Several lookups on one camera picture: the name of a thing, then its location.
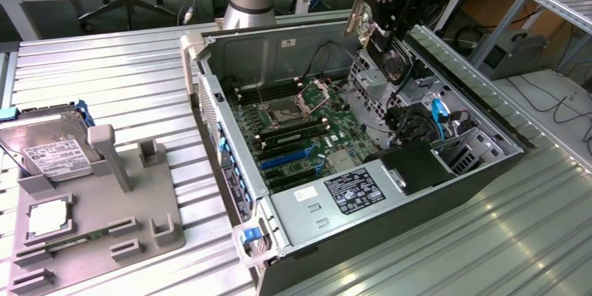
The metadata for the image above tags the black graphics card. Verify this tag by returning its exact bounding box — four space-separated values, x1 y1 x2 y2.
342 0 419 86

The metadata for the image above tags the metal drive cage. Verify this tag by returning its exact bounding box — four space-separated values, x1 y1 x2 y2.
345 25 447 144

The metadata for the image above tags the grey equipment box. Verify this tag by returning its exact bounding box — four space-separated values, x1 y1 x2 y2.
470 32 549 80

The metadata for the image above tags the metal socket cover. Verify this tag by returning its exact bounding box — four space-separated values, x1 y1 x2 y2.
297 79 337 113

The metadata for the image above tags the black RAM slot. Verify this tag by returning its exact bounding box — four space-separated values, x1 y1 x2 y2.
253 119 325 137
235 86 303 105
233 79 299 98

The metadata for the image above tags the green motherboard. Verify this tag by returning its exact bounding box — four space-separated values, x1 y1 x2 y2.
225 76 385 195

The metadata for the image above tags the thin locking lever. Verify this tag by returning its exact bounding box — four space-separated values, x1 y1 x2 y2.
254 76 267 108

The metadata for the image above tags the CPU socket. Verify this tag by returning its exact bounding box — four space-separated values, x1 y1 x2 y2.
261 96 309 127

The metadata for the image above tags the labelled RAM stick in slot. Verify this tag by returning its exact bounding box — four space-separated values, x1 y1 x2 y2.
263 128 325 147

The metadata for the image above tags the metal disk bay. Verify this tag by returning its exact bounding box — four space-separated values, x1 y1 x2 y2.
429 125 526 176

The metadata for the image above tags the black plastic shroud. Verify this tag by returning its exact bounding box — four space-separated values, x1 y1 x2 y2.
362 143 457 196

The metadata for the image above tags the silver chipset heatsink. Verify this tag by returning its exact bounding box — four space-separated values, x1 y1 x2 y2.
325 152 359 174

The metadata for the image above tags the black expansion slot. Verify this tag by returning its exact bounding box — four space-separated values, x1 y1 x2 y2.
265 167 306 181
269 174 319 191

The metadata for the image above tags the office chair base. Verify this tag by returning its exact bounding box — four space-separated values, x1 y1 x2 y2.
75 0 183 32

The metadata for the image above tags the grey power supply unit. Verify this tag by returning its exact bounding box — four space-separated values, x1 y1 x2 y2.
269 162 409 247

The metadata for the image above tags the open black PC case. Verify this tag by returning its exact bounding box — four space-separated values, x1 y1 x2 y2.
178 13 537 296

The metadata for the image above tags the hard disk with blue carrier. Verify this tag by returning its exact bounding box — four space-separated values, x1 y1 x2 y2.
0 99 105 183

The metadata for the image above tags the grey parts rack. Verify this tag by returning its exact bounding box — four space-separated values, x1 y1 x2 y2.
7 124 186 295

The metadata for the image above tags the silver CPU chip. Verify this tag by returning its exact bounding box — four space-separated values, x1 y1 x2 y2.
25 202 70 234

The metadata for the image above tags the green RAM stick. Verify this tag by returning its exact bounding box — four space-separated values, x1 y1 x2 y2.
45 229 110 252

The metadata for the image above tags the black looping wire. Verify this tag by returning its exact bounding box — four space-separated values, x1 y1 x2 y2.
303 40 357 78

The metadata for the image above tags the aluminium profile frame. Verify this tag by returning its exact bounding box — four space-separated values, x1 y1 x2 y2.
469 0 592 78

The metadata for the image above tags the blue wire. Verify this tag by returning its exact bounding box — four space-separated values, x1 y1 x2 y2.
429 98 453 143

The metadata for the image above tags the black wire bundle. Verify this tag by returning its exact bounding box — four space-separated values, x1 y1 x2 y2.
385 105 439 146

